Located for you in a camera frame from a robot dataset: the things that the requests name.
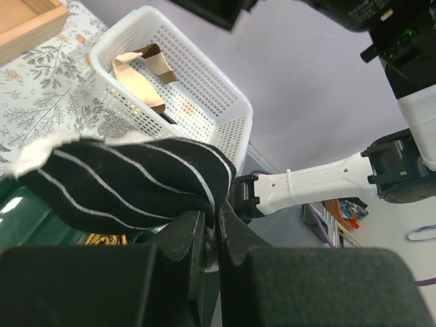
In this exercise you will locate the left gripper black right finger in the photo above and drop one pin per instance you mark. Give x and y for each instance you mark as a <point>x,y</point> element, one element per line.
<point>262,285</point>

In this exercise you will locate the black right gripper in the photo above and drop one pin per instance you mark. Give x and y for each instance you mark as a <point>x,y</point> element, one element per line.
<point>221,13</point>

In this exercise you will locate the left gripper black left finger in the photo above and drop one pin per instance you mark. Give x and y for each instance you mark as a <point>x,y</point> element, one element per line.
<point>151,284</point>

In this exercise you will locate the black white striped sock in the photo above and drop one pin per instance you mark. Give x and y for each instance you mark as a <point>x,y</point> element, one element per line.
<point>122,185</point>

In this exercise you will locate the brown beige striped sock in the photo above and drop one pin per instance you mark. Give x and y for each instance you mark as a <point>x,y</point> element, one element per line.
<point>136,83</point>

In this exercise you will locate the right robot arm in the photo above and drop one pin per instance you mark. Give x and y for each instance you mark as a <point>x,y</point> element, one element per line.
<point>398,168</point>

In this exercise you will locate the yellow rolled tie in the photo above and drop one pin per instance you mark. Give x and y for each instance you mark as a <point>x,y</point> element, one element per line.
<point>106,239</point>

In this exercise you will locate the white plastic basket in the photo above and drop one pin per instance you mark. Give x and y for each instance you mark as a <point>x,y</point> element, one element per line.
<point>204,104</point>

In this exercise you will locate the green divided organizer box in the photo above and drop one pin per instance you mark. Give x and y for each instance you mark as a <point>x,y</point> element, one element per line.
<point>26,220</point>

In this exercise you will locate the wooden tray base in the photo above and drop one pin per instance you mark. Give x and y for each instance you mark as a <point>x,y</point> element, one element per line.
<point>27,24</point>

